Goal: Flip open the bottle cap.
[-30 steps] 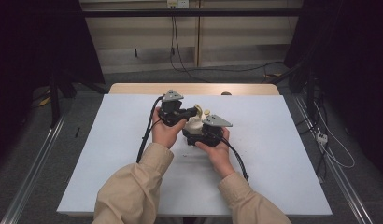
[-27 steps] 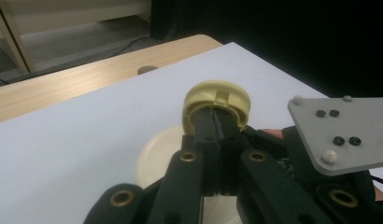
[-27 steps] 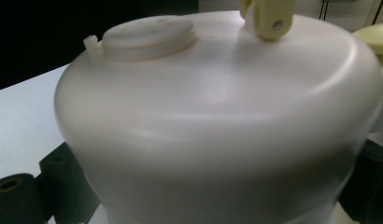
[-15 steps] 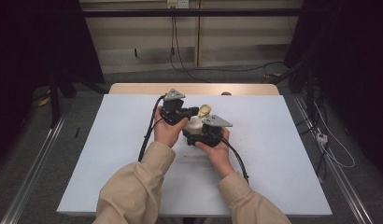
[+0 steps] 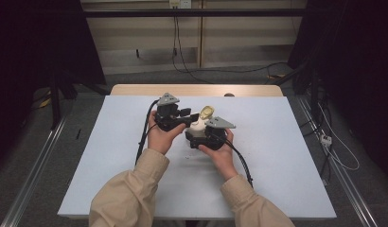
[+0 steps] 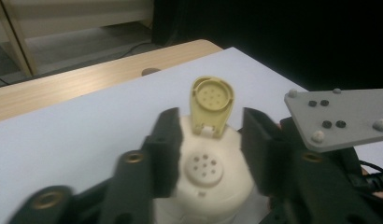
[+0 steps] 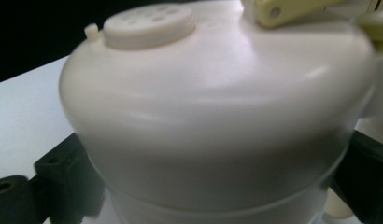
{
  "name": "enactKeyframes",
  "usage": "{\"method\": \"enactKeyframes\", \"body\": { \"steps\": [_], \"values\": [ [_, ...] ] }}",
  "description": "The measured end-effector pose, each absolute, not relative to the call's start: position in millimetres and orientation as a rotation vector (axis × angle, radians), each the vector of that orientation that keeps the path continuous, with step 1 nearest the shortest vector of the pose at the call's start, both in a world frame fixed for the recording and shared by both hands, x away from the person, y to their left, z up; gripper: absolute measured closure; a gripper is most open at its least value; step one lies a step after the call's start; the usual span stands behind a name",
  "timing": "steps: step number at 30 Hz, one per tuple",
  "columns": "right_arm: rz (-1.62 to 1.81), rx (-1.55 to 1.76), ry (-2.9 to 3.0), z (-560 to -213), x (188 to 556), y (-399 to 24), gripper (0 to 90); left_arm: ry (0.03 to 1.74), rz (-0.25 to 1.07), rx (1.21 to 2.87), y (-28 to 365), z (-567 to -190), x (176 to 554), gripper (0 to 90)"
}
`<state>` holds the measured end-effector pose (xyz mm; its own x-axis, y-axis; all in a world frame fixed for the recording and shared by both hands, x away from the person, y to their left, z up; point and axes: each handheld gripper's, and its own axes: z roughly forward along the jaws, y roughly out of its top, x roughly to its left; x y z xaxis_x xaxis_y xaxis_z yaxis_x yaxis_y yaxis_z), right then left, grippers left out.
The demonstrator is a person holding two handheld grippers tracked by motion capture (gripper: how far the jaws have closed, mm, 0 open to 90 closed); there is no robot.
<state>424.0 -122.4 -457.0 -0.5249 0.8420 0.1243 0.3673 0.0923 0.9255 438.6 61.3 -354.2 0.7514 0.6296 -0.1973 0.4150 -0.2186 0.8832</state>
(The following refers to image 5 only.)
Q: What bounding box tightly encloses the black floor cable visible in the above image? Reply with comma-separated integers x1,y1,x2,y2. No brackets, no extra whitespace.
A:
185,61,290,76

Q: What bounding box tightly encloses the person's right hand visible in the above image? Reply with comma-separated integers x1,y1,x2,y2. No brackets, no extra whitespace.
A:
198,129,238,182

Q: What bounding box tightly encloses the black hanging cable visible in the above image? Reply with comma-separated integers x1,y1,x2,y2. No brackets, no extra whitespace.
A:
171,16,215,85

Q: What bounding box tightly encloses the black horizontal bar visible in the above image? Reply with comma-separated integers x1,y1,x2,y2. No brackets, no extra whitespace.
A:
81,8,309,19

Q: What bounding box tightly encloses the white cable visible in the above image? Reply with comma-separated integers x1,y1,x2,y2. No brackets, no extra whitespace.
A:
318,103,361,172

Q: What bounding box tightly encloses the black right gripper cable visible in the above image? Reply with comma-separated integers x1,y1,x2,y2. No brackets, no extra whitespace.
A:
224,139,254,189

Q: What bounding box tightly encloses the black cable bundle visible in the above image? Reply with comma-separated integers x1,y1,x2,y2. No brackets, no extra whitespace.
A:
300,94,334,178

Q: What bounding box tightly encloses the aluminium floor rail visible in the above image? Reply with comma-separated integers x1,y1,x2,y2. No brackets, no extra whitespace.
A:
295,96,378,227
0,116,69,227

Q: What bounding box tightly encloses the black curtain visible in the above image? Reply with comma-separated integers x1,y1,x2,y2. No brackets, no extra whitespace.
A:
288,0,388,179
0,0,107,165

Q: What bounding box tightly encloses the white power strip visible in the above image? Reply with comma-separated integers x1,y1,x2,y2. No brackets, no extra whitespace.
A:
319,133,333,148

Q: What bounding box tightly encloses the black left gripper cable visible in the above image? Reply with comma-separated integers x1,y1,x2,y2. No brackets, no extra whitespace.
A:
134,98,161,166

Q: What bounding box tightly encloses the person's left hand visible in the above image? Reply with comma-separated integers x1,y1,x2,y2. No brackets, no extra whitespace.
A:
147,110,186,155

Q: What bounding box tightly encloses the black metal stand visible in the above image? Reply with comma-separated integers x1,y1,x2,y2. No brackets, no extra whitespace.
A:
49,69,111,131
272,60,323,125

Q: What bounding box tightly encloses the glass jar with cream lid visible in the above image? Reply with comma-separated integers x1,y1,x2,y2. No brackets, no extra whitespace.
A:
185,105,216,138

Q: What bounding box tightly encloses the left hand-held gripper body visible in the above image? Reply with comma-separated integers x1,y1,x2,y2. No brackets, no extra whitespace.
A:
155,92,186,132

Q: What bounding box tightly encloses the white wall outlet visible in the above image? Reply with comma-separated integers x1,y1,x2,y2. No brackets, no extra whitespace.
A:
168,0,192,9

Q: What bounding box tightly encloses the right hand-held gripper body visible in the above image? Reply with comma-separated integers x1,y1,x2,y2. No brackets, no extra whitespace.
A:
189,116,237,151

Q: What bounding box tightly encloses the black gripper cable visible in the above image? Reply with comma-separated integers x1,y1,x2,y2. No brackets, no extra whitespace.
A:
134,98,161,166
224,139,254,189

